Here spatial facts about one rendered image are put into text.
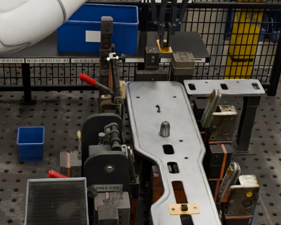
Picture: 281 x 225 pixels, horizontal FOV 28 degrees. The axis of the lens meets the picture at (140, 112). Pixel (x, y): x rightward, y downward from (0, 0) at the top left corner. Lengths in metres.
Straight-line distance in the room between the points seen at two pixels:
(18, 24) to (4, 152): 1.02
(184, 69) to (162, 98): 0.19
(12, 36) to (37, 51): 0.93
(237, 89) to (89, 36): 0.58
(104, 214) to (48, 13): 0.49
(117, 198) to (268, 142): 1.05
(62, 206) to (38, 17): 0.42
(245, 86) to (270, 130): 0.39
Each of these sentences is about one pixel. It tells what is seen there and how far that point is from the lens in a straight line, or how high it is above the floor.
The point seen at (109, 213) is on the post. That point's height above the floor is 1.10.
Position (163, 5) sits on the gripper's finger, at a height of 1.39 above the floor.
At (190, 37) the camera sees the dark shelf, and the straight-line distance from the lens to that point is 2.32.
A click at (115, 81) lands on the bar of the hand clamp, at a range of 1.78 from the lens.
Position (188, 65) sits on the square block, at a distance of 2.09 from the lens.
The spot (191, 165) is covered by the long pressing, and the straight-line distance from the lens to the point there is 1.67.
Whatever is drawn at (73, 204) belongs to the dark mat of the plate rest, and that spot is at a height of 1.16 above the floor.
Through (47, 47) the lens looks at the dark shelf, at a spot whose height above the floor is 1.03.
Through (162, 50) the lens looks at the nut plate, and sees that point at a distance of 1.73.
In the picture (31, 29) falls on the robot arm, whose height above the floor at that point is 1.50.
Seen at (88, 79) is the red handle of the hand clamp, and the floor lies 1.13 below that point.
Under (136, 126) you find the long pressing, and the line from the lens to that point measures 1.81.
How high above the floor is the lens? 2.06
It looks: 34 degrees down
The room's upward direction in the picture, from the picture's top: 4 degrees clockwise
